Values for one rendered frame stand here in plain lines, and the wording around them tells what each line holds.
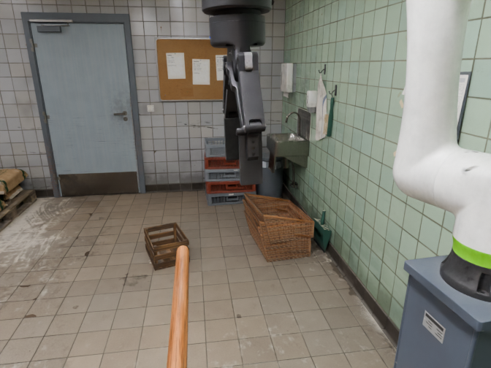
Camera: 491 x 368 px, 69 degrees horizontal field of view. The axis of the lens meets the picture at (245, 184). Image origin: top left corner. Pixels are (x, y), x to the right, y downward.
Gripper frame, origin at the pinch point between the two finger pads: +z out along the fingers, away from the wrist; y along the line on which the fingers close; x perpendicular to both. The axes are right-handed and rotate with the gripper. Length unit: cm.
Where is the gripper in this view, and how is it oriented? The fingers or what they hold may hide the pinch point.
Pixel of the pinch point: (241, 163)
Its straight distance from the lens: 53.9
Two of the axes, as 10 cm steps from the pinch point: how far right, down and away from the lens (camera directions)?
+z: 0.3, 9.5, 3.2
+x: -9.8, 0.9, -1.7
